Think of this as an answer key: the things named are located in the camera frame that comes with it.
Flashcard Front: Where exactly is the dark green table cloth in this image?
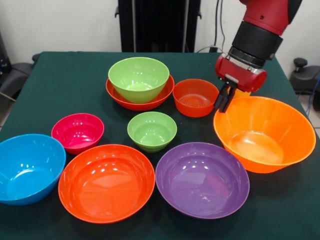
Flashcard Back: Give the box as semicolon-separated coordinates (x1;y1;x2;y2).
0;51;320;240

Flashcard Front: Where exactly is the black device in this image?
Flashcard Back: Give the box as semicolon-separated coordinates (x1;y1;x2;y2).
0;31;12;75

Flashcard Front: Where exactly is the small green bowl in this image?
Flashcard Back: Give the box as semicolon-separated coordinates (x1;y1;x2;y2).
126;111;178;154

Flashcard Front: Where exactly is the blue cable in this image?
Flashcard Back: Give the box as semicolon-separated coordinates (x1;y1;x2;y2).
304;72;320;111

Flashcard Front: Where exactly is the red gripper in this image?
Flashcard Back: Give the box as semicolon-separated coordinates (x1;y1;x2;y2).
214;52;268;114

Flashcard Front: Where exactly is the small red bowl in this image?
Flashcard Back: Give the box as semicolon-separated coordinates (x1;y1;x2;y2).
172;78;220;119

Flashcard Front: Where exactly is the purple bowl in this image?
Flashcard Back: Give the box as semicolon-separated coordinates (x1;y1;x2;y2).
155;142;251;220

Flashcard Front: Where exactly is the yellow cup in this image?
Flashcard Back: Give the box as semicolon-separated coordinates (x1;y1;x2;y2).
234;88;252;99

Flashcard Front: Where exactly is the large green bowl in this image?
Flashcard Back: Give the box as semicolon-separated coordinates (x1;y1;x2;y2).
107;56;171;104

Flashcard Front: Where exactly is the large orange bowl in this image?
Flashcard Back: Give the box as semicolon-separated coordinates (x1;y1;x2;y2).
213;96;317;174

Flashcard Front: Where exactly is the pink bowl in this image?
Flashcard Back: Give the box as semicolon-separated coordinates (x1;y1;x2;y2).
51;112;105;156

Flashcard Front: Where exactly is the blue bowl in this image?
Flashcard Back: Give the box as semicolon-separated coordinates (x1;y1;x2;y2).
0;133;67;207

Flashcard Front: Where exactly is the large red bowl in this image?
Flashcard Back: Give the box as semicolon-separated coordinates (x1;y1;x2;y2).
57;144;156;225
105;74;175;112

